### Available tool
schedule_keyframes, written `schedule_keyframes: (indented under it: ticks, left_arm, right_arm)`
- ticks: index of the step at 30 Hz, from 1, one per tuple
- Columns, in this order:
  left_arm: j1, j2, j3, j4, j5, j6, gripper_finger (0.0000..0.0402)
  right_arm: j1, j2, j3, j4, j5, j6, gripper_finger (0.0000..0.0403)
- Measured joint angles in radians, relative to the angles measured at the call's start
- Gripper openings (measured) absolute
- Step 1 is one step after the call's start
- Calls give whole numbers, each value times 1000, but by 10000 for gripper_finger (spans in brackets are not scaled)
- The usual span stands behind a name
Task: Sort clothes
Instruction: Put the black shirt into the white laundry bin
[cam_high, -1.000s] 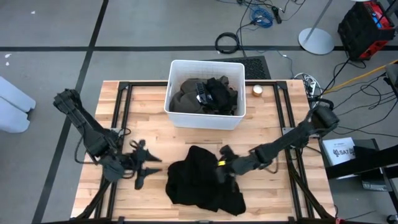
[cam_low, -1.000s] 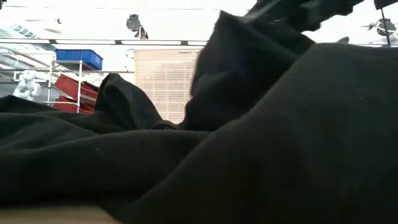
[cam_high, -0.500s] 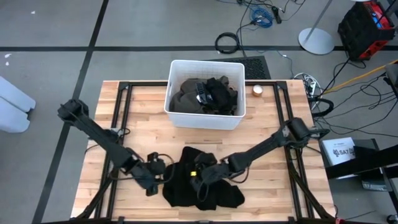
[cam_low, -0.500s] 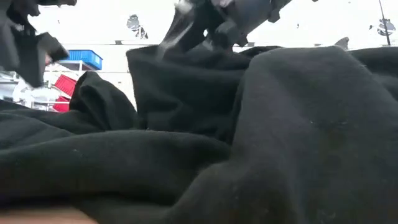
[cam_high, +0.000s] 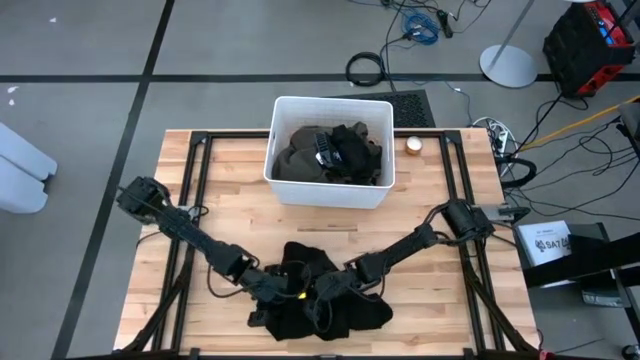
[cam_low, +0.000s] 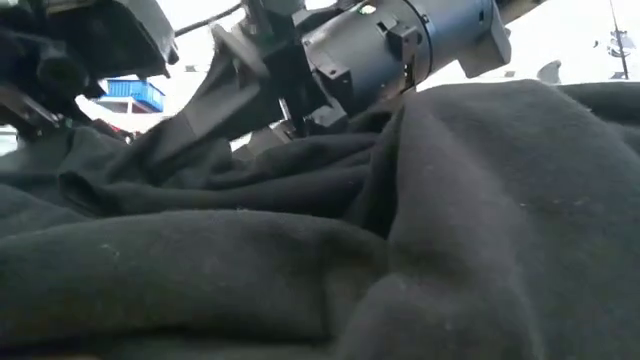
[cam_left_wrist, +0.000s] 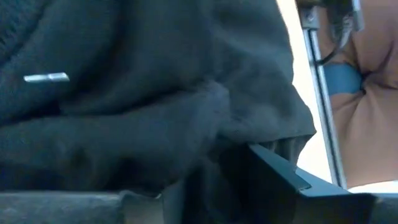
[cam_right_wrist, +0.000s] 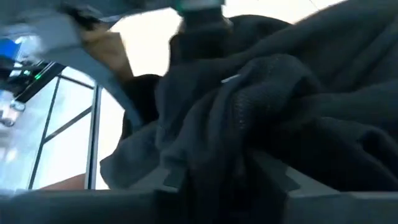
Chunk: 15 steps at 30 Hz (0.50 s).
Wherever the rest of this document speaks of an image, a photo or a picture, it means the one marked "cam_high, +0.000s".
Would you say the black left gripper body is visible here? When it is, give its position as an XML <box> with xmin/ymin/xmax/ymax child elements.
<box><xmin>243</xmin><ymin>268</ymin><xmax>303</xmax><ymax>306</ymax></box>

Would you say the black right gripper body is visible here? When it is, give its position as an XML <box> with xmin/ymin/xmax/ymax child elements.
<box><xmin>310</xmin><ymin>269</ymin><xmax>362</xmax><ymax>305</ymax></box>

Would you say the black garment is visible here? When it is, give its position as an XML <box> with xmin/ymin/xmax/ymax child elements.
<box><xmin>327</xmin><ymin>123</ymin><xmax>385</xmax><ymax>186</ymax></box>
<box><xmin>248</xmin><ymin>241</ymin><xmax>395</xmax><ymax>343</ymax></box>

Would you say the white plastic laundry basket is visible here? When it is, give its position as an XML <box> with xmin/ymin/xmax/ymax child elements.
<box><xmin>263</xmin><ymin>95</ymin><xmax>396</xmax><ymax>210</ymax></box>

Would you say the dark olive garment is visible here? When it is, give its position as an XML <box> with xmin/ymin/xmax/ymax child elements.
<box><xmin>271</xmin><ymin>122</ymin><xmax>385</xmax><ymax>186</ymax></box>

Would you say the black perforated floor mat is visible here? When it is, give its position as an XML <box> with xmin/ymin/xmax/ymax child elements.
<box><xmin>327</xmin><ymin>89</ymin><xmax>436</xmax><ymax>129</ymax></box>

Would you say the white printed cardboard box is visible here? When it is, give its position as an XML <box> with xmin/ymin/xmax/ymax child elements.
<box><xmin>517</xmin><ymin>219</ymin><xmax>574</xmax><ymax>267</ymax></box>

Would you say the white power strip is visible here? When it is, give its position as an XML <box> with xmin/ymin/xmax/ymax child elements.
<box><xmin>482</xmin><ymin>118</ymin><xmax>526</xmax><ymax>157</ymax></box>

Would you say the black side cart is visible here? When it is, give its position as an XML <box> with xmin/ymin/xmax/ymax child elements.
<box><xmin>519</xmin><ymin>222</ymin><xmax>640</xmax><ymax>351</ymax></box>

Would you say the pale blue plastic object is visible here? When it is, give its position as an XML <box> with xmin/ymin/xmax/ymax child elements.
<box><xmin>0</xmin><ymin>122</ymin><xmax>59</xmax><ymax>215</ymax></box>

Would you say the grey round-base lamp stand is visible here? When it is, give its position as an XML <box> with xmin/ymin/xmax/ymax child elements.
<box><xmin>478</xmin><ymin>0</ymin><xmax>539</xmax><ymax>89</ymax></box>

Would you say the black power strip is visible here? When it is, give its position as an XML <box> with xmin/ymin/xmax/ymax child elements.
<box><xmin>436</xmin><ymin>8</ymin><xmax>455</xmax><ymax>40</ymax></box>

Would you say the black and red case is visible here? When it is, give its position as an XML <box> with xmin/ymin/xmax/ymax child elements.
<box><xmin>542</xmin><ymin>0</ymin><xmax>637</xmax><ymax>99</ymax></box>

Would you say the coiled thin black cable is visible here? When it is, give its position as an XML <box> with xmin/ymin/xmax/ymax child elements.
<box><xmin>344</xmin><ymin>51</ymin><xmax>386</xmax><ymax>88</ymax></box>

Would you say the thick black cable coil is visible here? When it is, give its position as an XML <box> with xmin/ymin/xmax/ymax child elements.
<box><xmin>497</xmin><ymin>155</ymin><xmax>537</xmax><ymax>190</ymax></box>

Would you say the blue tangled cable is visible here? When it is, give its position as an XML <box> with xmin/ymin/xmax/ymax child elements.
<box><xmin>399</xmin><ymin>10</ymin><xmax>441</xmax><ymax>45</ymax></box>

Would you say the yellow floor cable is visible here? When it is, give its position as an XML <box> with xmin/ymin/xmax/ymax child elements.
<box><xmin>519</xmin><ymin>94</ymin><xmax>640</xmax><ymax>151</ymax></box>

